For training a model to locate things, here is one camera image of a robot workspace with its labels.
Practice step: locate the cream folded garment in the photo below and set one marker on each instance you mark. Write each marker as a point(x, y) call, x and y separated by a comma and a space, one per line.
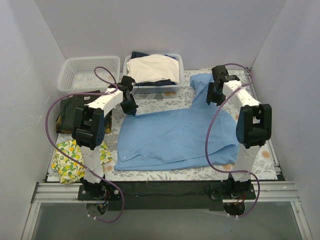
point(152, 68)

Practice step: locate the left white plastic basket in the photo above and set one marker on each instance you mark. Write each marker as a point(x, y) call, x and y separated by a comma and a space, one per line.
point(79, 74)

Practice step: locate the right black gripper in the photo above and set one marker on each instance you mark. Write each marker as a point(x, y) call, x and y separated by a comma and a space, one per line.
point(214, 95)

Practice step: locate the light blue long sleeve shirt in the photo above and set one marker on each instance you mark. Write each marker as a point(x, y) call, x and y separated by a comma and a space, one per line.
point(178, 139)

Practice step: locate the navy folded garment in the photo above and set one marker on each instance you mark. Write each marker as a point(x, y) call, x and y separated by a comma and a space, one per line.
point(155, 82)

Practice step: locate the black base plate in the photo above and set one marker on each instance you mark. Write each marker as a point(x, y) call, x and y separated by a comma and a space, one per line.
point(165, 195)

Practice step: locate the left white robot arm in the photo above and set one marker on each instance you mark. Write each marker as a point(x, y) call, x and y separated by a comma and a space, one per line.
point(89, 132)

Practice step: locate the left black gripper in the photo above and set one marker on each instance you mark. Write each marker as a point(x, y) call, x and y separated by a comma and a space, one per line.
point(128, 104)

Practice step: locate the dark striped folded shirt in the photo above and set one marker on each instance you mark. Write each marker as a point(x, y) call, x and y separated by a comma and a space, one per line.
point(68, 106)

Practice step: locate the lemon print folded shirt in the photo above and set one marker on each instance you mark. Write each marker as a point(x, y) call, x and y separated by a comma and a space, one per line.
point(69, 171)

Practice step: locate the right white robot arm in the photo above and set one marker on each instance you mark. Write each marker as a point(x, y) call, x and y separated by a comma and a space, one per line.
point(253, 128)

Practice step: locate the floral table mat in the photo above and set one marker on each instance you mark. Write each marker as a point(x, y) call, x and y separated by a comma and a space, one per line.
point(265, 166)

